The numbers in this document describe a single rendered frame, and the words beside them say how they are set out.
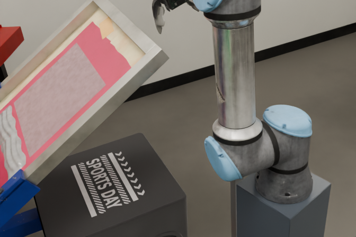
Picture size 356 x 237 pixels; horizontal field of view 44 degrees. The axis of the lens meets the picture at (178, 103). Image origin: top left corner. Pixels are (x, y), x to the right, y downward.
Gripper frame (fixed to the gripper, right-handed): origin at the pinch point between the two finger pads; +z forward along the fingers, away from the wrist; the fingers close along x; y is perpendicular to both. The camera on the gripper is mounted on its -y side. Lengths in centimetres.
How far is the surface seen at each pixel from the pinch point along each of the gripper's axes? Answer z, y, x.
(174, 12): 100, -200, 57
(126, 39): -7.3, 5.9, -18.9
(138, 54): -7.1, 16.9, -19.4
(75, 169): 39, -12, -57
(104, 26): -6.7, -10.8, -21.1
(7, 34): 22, -129, -59
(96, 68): -4.0, 6.1, -31.0
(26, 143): 4, 10, -60
